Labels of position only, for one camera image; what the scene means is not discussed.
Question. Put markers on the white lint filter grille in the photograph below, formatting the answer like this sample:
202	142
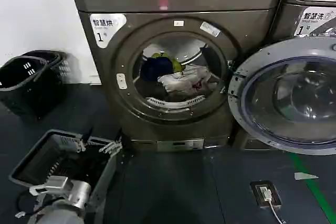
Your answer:
176	102

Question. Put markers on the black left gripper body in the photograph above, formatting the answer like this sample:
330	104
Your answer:
86	166

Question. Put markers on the white garment with red print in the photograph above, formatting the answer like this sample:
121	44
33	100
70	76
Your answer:
183	78

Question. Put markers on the black plastic laundry basket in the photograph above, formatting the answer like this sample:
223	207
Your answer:
61	62
29	87

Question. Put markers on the green floor tape strip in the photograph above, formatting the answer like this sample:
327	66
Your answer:
309	182

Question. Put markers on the grey plastic laundry basket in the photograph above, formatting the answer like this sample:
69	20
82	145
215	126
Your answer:
36	155

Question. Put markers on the round glass dryer door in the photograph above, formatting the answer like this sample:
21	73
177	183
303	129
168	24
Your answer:
286	95

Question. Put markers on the grey dryer with number sticker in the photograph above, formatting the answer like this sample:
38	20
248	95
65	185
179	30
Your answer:
236	24

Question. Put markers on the grey washer with number sticker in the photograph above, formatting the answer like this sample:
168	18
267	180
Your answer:
288	22

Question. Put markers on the blue garment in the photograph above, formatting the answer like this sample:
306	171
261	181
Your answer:
155	68

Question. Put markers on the black floor socket box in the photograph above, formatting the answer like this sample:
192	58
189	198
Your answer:
275	195

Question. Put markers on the yellow-green garment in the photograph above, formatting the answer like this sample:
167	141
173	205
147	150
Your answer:
176	64

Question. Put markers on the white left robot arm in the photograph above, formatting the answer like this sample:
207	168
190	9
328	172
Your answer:
63	209

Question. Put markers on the white paper scrap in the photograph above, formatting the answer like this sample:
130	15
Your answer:
304	176

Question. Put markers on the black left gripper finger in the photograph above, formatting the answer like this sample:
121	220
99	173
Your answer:
111	146
83	144

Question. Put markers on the dark grey garment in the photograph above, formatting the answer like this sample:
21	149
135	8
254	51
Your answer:
210	56

